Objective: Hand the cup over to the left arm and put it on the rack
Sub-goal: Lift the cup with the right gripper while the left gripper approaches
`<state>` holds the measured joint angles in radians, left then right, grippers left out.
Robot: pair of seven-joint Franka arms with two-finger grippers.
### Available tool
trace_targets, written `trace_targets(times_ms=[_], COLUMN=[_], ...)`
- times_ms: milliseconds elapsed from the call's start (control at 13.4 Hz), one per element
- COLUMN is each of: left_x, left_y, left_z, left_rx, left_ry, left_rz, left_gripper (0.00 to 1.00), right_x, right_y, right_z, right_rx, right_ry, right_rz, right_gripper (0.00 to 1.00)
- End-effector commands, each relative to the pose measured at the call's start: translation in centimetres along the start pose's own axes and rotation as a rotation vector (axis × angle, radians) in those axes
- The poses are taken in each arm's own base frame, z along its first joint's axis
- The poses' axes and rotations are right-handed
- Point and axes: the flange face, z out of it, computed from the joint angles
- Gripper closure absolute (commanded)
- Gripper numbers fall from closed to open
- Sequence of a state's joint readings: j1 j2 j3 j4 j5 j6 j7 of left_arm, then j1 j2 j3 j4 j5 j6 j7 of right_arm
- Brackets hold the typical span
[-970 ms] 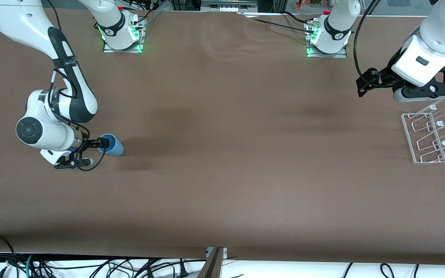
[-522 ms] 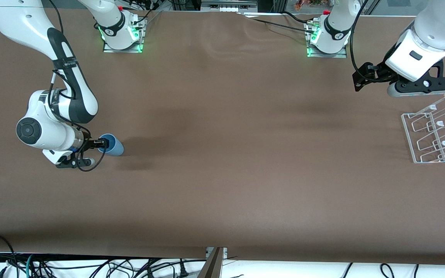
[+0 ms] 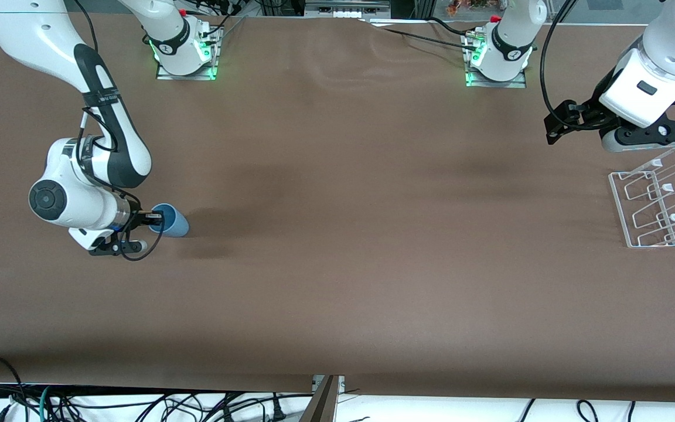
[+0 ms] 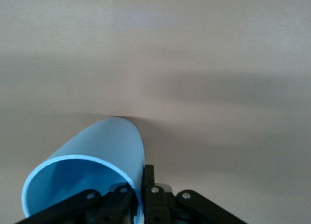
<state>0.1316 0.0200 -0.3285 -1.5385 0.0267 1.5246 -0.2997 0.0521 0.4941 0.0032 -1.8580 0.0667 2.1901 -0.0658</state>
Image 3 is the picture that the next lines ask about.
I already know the orange colourful object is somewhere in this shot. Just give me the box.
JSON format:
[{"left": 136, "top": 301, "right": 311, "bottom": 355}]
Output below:
[{"left": 447, "top": 0, "right": 503, "bottom": 16}]

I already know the grey device with white sockets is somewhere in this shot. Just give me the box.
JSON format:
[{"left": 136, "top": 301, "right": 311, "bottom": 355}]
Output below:
[{"left": 305, "top": 0, "right": 391, "bottom": 19}]

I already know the black base cable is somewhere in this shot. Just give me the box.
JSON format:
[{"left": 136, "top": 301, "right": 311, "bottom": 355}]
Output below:
[
  {"left": 367, "top": 19, "right": 473, "bottom": 50},
  {"left": 428, "top": 16, "right": 480, "bottom": 37}
]

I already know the wooden table leg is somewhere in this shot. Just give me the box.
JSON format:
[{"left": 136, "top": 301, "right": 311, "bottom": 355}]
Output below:
[{"left": 299, "top": 375, "right": 340, "bottom": 422}]

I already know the small metal bracket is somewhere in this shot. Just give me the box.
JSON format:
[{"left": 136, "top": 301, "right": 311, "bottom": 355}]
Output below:
[{"left": 312, "top": 375, "right": 346, "bottom": 395}]

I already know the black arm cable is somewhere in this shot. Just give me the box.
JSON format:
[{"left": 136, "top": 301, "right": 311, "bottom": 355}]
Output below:
[
  {"left": 73, "top": 0, "right": 167, "bottom": 262},
  {"left": 539, "top": 0, "right": 585, "bottom": 131}
]

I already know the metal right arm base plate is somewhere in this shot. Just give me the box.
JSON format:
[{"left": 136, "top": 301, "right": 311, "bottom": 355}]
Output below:
[{"left": 156, "top": 26, "right": 221, "bottom": 81}]

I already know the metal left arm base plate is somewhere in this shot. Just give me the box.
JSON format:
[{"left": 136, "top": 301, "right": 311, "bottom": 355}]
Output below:
[{"left": 465, "top": 32, "right": 528, "bottom": 89}]

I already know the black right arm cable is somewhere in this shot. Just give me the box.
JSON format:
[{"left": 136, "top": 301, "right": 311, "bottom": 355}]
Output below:
[{"left": 73, "top": 0, "right": 167, "bottom": 262}]

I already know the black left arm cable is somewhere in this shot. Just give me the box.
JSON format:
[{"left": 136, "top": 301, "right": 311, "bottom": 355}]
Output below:
[{"left": 539, "top": 0, "right": 585, "bottom": 131}]

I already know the blue plastic cup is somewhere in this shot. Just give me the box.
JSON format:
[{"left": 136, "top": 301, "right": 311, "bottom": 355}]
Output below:
[{"left": 149, "top": 203, "right": 190, "bottom": 239}]

